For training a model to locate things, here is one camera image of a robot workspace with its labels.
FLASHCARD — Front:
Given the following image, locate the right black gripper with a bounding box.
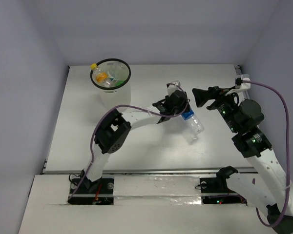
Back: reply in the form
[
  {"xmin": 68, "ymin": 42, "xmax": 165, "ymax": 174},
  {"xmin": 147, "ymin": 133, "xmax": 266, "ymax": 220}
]
[{"xmin": 192, "ymin": 85, "xmax": 240, "ymax": 133}]

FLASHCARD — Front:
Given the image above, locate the clear bottle yellow cap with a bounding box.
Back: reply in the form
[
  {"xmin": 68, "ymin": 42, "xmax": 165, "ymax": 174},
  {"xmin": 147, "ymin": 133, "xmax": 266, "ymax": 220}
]
[{"xmin": 90, "ymin": 63, "xmax": 113, "ymax": 88}]

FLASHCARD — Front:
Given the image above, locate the clear bottle lemon label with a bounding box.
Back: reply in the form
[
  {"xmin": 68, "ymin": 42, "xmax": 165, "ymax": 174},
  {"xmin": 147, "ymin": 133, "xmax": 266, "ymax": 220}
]
[{"xmin": 107, "ymin": 61, "xmax": 126, "ymax": 87}]

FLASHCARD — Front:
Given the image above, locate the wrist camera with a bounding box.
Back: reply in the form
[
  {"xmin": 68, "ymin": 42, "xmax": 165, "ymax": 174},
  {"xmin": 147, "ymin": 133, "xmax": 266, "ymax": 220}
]
[
  {"xmin": 226, "ymin": 74, "xmax": 251, "ymax": 96},
  {"xmin": 167, "ymin": 80, "xmax": 181, "ymax": 96}
]

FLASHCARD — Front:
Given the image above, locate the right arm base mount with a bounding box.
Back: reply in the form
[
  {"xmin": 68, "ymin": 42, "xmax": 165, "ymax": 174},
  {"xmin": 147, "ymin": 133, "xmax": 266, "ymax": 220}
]
[{"xmin": 195, "ymin": 166, "xmax": 247, "ymax": 205}]

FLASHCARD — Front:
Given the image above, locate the green plastic bottle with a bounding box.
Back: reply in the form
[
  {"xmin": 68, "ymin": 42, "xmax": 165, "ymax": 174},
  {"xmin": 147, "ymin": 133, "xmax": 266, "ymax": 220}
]
[{"xmin": 115, "ymin": 79, "xmax": 124, "ymax": 86}]

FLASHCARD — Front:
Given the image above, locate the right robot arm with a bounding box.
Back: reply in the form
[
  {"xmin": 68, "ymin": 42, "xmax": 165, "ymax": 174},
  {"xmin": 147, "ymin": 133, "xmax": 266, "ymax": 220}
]
[{"xmin": 192, "ymin": 86, "xmax": 293, "ymax": 234}]

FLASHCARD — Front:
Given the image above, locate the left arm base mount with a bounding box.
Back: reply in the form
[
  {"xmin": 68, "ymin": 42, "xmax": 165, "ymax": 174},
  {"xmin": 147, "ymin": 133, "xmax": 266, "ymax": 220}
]
[{"xmin": 68, "ymin": 174, "xmax": 114, "ymax": 205}]

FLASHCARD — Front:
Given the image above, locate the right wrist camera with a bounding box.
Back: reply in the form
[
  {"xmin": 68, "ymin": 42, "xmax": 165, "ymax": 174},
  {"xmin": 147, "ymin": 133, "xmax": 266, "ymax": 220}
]
[{"xmin": 226, "ymin": 74, "xmax": 251, "ymax": 96}]

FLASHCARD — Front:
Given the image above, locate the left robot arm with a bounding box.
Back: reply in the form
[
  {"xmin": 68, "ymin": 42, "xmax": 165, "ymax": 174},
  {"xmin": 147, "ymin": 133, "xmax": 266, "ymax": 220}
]
[{"xmin": 79, "ymin": 89, "xmax": 189, "ymax": 193}]

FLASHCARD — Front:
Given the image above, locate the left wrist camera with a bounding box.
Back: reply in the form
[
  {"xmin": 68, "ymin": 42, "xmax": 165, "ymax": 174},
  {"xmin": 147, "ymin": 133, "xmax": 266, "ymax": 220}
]
[{"xmin": 167, "ymin": 80, "xmax": 181, "ymax": 96}]

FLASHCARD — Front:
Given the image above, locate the white bin black rim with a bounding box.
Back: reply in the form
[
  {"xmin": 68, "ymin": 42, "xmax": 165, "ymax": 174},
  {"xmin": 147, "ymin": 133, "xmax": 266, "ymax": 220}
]
[{"xmin": 90, "ymin": 58, "xmax": 131, "ymax": 109}]

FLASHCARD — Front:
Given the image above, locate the clear bottle blue label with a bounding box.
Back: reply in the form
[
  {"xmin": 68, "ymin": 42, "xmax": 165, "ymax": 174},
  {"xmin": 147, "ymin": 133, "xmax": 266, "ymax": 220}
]
[{"xmin": 181, "ymin": 104, "xmax": 205, "ymax": 137}]

